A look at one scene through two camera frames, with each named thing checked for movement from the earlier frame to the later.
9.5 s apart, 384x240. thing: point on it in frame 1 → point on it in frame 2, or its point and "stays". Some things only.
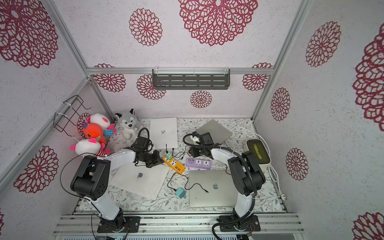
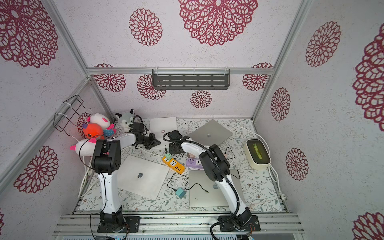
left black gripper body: x=152 y=160 → x=149 y=142
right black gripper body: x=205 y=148 → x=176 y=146
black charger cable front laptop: x=187 y=182 stays
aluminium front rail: x=180 y=224 stays
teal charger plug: x=180 y=193 stays
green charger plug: x=169 y=156 stays
